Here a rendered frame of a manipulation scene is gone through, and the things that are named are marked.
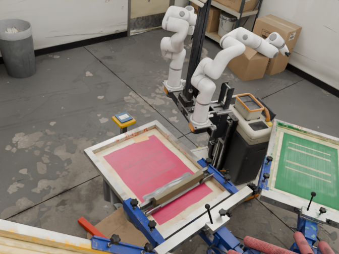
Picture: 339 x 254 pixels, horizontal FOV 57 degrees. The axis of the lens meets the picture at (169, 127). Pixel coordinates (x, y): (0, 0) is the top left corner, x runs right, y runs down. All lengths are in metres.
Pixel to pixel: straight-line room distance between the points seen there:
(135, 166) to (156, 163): 0.14
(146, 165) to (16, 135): 2.08
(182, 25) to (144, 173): 0.95
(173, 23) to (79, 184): 1.83
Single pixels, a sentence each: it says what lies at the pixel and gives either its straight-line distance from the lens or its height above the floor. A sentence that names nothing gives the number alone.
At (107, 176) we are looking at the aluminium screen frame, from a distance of 1.92.
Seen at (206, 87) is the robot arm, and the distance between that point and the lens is 1.94.
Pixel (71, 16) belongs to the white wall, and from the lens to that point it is 5.22.
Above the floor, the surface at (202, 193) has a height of 0.96.
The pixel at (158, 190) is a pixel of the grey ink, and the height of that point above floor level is 0.96.
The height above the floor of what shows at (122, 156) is 0.96.
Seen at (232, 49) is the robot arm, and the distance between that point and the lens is 1.92.
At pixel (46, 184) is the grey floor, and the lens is 3.24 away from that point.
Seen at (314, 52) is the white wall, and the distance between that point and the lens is 5.44.
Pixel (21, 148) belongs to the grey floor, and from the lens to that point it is 3.64.
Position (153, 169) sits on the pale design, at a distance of 2.01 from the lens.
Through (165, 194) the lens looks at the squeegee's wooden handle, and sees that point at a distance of 1.76.
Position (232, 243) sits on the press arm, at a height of 1.04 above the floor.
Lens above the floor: 2.45
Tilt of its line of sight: 40 degrees down
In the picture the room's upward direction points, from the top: 8 degrees clockwise
